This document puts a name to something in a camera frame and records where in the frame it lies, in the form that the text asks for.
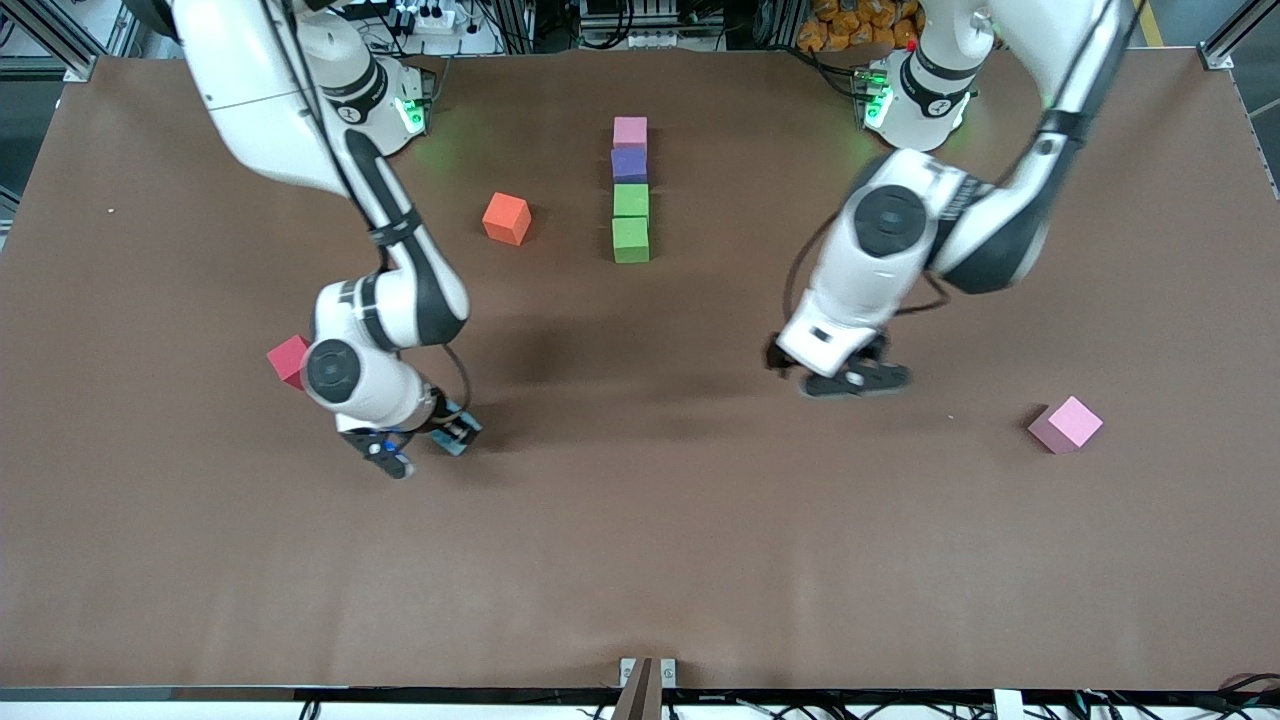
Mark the blue foam cube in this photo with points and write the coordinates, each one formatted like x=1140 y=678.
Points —
x=452 y=447

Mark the orange foam cube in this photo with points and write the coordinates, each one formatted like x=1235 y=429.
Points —
x=505 y=215

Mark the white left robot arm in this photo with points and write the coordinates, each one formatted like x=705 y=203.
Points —
x=1080 y=50

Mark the black equipment rack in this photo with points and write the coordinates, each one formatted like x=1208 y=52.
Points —
x=640 y=20

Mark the white power strip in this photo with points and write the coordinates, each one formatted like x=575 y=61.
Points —
x=440 y=22

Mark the white block under table edge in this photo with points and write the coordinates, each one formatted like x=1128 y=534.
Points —
x=1008 y=706

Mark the brown table cover sheet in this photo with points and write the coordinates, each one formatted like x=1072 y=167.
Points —
x=640 y=550

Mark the small metal bracket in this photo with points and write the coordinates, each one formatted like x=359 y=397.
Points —
x=627 y=672
x=668 y=672

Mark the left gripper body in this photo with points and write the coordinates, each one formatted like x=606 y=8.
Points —
x=872 y=349

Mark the red foam cube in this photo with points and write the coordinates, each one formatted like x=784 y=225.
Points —
x=287 y=358

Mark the aluminium frame profile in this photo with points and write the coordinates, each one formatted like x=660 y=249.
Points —
x=1225 y=45
x=45 y=35

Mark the bag of orange items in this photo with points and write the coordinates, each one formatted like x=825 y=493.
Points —
x=850 y=28

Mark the purple foam cube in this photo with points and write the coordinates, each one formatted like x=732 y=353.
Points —
x=629 y=165

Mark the green foam cube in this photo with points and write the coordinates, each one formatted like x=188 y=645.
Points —
x=631 y=200
x=631 y=240

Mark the brown wooden strip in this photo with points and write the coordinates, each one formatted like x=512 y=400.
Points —
x=640 y=700

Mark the pink foam cube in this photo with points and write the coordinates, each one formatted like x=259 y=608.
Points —
x=1070 y=420
x=630 y=132

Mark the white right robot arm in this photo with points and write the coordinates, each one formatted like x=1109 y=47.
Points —
x=250 y=90

